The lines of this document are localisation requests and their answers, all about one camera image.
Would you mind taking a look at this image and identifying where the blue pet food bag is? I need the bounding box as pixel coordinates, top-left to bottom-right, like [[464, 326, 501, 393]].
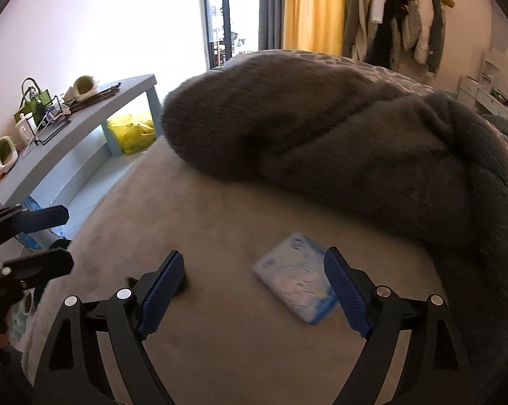
[[15, 221, 65, 251]]

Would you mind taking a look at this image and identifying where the mint pet food bowl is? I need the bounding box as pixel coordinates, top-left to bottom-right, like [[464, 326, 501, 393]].
[[7, 290, 36, 344]]

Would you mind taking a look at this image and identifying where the light blue low table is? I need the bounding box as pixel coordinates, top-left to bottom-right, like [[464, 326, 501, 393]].
[[0, 74, 163, 207]]

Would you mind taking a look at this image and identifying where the green plush slipper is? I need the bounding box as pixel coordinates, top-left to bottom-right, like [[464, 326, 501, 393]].
[[63, 75, 98, 103], [0, 135, 18, 174]]

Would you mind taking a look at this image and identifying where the white lidded mug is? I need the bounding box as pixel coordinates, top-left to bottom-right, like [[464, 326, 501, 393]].
[[15, 117, 35, 145]]

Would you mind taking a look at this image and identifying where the green handbag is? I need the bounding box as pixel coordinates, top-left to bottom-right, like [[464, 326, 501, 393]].
[[14, 77, 52, 125]]

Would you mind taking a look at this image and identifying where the dark wooden sticks bundle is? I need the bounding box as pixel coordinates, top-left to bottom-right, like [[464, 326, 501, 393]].
[[68, 82, 121, 113]]

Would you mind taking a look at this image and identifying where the yellow plastic bag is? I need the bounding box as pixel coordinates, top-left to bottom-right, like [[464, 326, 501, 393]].
[[107, 112, 156, 156]]

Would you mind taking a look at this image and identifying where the blue tissue packet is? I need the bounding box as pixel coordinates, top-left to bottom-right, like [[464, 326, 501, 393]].
[[252, 232, 336, 325]]

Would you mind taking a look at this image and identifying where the grey bed mattress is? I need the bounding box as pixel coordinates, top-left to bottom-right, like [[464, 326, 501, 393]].
[[23, 139, 443, 404]]

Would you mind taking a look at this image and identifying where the dark grey fluffy blanket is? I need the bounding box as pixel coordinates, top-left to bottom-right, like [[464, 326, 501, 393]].
[[162, 52, 508, 394]]

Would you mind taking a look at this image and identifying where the white drawer cabinet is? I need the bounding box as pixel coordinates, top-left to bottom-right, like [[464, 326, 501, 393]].
[[456, 49, 508, 119]]

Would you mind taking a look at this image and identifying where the hanging clothes rack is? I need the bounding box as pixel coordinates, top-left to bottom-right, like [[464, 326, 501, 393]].
[[343, 0, 454, 74]]

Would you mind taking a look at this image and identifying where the grey curtain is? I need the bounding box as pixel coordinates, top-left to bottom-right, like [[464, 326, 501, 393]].
[[259, 0, 284, 50]]

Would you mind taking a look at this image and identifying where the yellow curtain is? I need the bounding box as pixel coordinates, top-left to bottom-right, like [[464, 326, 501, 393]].
[[282, 0, 345, 55]]

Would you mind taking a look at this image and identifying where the black wire stand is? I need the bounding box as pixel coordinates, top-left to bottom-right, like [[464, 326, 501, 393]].
[[34, 96, 70, 145]]

